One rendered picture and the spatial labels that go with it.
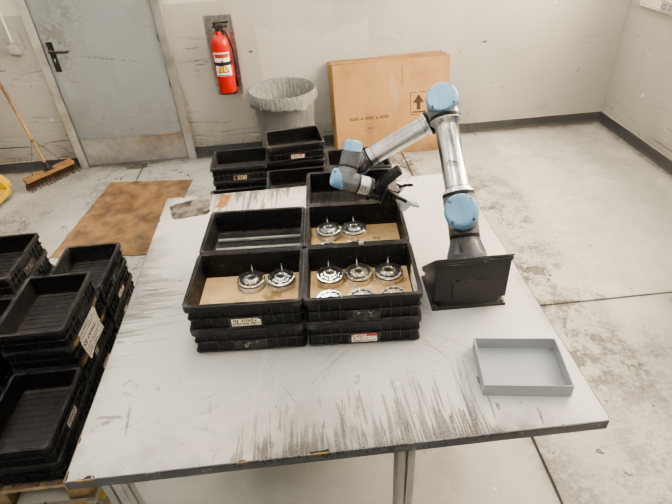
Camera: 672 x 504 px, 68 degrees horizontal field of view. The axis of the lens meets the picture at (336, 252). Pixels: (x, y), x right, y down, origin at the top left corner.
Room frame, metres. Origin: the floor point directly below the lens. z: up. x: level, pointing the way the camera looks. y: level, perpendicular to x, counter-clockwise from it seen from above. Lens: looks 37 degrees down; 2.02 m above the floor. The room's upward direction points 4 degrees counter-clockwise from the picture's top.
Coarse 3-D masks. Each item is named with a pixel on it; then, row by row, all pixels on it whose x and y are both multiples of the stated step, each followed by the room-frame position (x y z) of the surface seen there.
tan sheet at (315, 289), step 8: (312, 272) 1.48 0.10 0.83; (344, 272) 1.47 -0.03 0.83; (312, 280) 1.44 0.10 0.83; (344, 280) 1.42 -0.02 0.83; (408, 280) 1.40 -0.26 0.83; (312, 288) 1.39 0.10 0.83; (320, 288) 1.39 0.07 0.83; (336, 288) 1.38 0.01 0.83; (344, 288) 1.38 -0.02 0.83; (352, 288) 1.37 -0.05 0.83; (368, 288) 1.37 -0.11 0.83; (376, 288) 1.37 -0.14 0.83; (408, 288) 1.35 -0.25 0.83; (312, 296) 1.35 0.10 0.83
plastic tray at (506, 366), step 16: (480, 352) 1.14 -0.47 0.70; (496, 352) 1.14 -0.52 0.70; (512, 352) 1.13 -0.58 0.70; (528, 352) 1.13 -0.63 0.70; (544, 352) 1.12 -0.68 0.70; (560, 352) 1.08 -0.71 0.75; (480, 368) 1.04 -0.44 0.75; (496, 368) 1.07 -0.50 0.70; (512, 368) 1.06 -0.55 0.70; (528, 368) 1.06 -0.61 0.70; (544, 368) 1.05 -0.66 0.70; (560, 368) 1.05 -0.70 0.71; (480, 384) 1.01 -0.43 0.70; (496, 384) 0.97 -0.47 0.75; (512, 384) 0.97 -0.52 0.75; (528, 384) 1.00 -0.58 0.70; (544, 384) 0.99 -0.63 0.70; (560, 384) 0.99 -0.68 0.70
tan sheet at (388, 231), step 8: (376, 224) 1.78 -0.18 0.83; (384, 224) 1.78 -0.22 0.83; (392, 224) 1.77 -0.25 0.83; (312, 232) 1.76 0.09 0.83; (368, 232) 1.73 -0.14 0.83; (376, 232) 1.72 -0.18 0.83; (384, 232) 1.72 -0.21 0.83; (392, 232) 1.71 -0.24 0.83; (312, 240) 1.70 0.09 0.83; (320, 240) 1.69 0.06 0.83; (336, 240) 1.68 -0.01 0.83; (344, 240) 1.68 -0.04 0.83; (368, 240) 1.67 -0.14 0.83; (376, 240) 1.67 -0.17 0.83
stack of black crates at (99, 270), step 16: (64, 256) 2.21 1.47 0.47; (80, 256) 2.28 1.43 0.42; (96, 256) 2.28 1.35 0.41; (112, 256) 2.17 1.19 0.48; (64, 272) 2.15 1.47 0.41; (96, 272) 2.17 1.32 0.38; (112, 272) 2.10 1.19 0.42; (128, 272) 2.28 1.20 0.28; (112, 288) 2.03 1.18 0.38; (128, 288) 2.20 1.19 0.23; (112, 304) 1.97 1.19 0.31; (112, 320) 1.91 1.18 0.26
